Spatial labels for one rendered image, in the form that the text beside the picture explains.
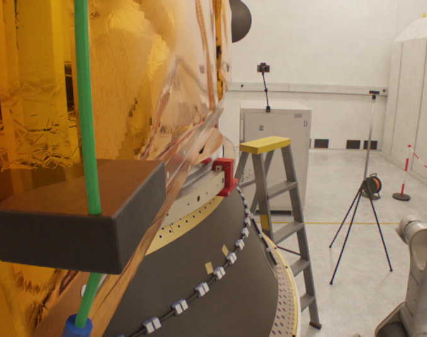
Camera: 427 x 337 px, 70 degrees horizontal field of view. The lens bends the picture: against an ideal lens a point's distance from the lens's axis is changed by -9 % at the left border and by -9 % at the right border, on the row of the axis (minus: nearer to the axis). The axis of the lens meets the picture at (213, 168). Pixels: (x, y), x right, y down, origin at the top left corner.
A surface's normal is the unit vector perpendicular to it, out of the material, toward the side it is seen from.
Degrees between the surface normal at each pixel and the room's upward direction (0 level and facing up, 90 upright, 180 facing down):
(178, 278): 62
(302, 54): 90
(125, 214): 90
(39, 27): 90
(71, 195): 0
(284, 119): 90
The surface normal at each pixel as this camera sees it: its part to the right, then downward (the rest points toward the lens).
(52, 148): 0.72, 0.18
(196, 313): 0.72, -0.30
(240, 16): -0.07, 0.29
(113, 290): 1.00, 0.03
